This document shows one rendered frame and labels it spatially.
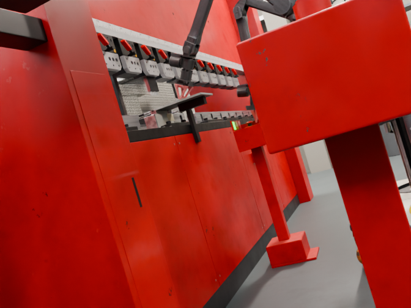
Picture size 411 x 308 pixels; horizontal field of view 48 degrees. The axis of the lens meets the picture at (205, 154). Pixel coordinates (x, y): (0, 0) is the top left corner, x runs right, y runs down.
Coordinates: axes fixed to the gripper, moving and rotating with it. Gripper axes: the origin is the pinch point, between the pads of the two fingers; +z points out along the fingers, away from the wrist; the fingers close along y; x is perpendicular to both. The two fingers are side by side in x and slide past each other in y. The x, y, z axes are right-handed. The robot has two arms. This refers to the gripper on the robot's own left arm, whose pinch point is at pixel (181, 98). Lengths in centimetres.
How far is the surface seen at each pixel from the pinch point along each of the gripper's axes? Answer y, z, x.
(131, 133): 63, 13, 8
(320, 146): -452, 60, 38
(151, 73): 3.5, -9.1, -17.4
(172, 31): -46, -34, -33
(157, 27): -24, -34, -33
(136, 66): 18.6, -11.3, -18.5
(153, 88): -0.6, -1.1, -16.7
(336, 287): 24, 61, 96
